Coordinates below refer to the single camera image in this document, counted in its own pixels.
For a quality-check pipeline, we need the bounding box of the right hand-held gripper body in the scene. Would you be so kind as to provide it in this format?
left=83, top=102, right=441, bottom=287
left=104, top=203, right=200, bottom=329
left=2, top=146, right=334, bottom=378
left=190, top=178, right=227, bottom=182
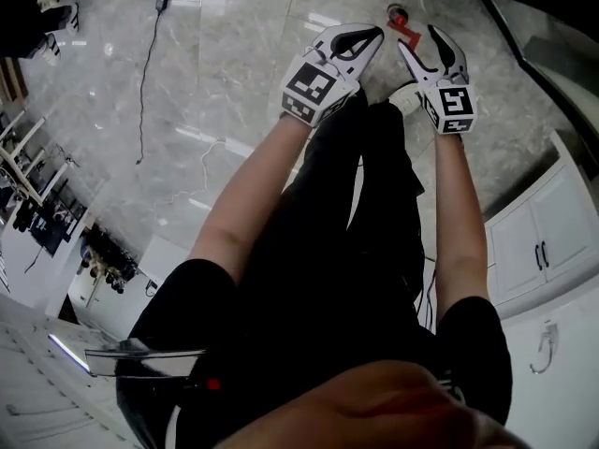
left=418, top=70, right=478, bottom=136

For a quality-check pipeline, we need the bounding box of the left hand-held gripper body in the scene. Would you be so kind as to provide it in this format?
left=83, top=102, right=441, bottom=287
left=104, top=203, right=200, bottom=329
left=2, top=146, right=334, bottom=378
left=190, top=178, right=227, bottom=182
left=279, top=33, right=360, bottom=128

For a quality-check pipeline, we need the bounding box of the person's right forearm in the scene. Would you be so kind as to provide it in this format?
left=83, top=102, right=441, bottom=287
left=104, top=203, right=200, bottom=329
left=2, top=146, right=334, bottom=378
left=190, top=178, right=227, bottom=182
left=432, top=131, right=491, bottom=308

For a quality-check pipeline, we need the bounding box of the person's left forearm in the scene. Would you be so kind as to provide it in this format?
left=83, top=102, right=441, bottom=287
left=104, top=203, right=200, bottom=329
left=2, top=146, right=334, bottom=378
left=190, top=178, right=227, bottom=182
left=186, top=109, right=313, bottom=284

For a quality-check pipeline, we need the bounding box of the small red object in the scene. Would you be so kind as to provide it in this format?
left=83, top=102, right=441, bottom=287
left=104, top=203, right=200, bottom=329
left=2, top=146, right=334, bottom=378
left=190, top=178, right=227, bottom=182
left=387, top=20, right=423, bottom=50

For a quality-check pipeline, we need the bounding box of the person's white shoe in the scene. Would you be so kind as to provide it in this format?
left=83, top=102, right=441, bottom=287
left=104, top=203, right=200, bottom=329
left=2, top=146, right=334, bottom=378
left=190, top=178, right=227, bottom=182
left=387, top=81, right=425, bottom=116

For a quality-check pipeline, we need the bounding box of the white cabinet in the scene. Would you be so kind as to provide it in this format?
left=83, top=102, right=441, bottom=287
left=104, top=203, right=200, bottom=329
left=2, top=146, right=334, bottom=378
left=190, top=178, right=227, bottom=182
left=484, top=131, right=599, bottom=320

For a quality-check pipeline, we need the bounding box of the person's black clothing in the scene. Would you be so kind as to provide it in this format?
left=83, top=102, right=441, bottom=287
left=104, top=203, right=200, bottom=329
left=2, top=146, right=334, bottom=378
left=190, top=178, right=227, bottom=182
left=114, top=89, right=514, bottom=449

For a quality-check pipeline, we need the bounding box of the chrome faucet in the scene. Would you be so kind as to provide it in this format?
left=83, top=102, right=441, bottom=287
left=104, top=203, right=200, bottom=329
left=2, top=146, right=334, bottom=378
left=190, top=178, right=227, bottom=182
left=529, top=324, right=561, bottom=376

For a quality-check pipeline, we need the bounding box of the black cluttered shelf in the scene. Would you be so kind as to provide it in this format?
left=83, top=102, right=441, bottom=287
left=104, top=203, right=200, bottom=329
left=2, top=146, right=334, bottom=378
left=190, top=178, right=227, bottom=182
left=77, top=222, right=141, bottom=295

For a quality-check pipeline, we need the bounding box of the white-legged wooden table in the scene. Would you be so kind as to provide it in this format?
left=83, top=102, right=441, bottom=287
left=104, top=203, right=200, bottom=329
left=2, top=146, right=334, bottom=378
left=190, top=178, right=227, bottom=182
left=0, top=109, right=71, bottom=205

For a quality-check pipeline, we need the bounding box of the black equipment rack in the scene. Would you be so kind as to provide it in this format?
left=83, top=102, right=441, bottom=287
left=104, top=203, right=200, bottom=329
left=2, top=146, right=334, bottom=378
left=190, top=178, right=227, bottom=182
left=11, top=189, right=90, bottom=257

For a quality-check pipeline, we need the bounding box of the brown striped wooden platform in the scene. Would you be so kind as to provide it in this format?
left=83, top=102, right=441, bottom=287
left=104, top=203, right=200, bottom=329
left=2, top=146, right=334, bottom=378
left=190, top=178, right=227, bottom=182
left=0, top=57, right=30, bottom=103

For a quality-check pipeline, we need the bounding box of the person's face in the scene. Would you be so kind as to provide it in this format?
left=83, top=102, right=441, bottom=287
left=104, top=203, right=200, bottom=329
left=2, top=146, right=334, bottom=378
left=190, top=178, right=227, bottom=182
left=219, top=360, right=530, bottom=449

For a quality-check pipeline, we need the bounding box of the pile of dark electronics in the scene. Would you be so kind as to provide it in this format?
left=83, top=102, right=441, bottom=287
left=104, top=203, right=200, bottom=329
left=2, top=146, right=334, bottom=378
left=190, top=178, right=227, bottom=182
left=0, top=156, right=43, bottom=233

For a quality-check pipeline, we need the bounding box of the LED light strip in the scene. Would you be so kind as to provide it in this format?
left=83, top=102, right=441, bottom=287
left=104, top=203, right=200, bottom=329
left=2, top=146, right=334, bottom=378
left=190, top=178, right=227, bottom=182
left=46, top=333, right=91, bottom=373

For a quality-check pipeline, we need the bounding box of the black floor cable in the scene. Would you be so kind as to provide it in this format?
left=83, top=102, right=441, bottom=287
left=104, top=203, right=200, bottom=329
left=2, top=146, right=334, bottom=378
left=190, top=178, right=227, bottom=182
left=134, top=0, right=168, bottom=166

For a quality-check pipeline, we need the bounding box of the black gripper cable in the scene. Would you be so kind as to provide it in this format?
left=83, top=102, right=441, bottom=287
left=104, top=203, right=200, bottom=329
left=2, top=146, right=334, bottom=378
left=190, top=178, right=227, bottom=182
left=411, top=257, right=439, bottom=334

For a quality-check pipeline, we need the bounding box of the black head-mounted camera bracket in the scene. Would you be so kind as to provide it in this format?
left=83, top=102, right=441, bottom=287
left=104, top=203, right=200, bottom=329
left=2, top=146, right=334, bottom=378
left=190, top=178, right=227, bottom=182
left=83, top=337, right=221, bottom=449

